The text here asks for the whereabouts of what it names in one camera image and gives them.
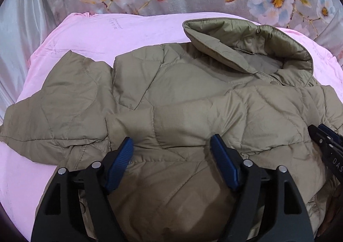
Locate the white satin curtain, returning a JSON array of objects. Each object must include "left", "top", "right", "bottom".
[{"left": 1, "top": 0, "right": 56, "bottom": 118}]

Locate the olive quilted jacket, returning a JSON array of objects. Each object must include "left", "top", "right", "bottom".
[{"left": 0, "top": 17, "right": 343, "bottom": 242}]

